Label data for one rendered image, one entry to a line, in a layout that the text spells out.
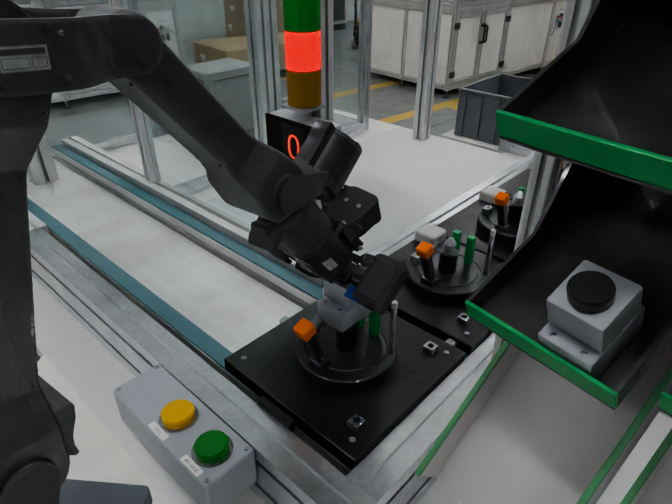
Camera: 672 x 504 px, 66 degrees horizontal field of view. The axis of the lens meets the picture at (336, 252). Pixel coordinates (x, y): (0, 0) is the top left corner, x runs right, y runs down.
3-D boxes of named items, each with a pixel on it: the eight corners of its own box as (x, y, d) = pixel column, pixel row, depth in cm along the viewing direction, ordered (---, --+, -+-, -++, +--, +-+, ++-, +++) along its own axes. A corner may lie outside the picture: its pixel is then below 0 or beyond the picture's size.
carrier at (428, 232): (469, 357, 75) (482, 286, 68) (345, 291, 89) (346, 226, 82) (541, 286, 90) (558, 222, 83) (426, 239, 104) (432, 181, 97)
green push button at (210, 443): (209, 475, 58) (206, 464, 57) (188, 455, 60) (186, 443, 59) (237, 453, 61) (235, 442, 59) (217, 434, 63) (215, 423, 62)
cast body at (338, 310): (342, 333, 65) (342, 288, 61) (317, 318, 68) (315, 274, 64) (383, 303, 70) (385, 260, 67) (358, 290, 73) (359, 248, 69)
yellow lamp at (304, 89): (304, 110, 72) (303, 74, 70) (280, 104, 75) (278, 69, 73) (329, 103, 75) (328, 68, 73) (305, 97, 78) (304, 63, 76)
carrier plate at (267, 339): (353, 472, 59) (354, 459, 58) (225, 369, 73) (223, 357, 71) (464, 362, 74) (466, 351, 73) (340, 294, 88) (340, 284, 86)
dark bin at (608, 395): (614, 412, 36) (618, 359, 31) (468, 317, 45) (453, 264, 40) (813, 168, 43) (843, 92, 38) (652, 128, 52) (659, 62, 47)
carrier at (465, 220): (542, 285, 90) (558, 222, 83) (427, 238, 104) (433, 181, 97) (593, 235, 105) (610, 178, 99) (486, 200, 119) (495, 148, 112)
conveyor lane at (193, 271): (353, 517, 63) (355, 465, 58) (62, 264, 112) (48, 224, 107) (472, 389, 81) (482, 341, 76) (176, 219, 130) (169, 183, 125)
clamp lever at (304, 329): (319, 367, 66) (303, 335, 61) (308, 360, 67) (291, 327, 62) (337, 347, 68) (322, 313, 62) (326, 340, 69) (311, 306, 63)
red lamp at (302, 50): (303, 73, 70) (301, 34, 67) (278, 68, 73) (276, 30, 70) (328, 67, 73) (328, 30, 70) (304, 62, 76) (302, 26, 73)
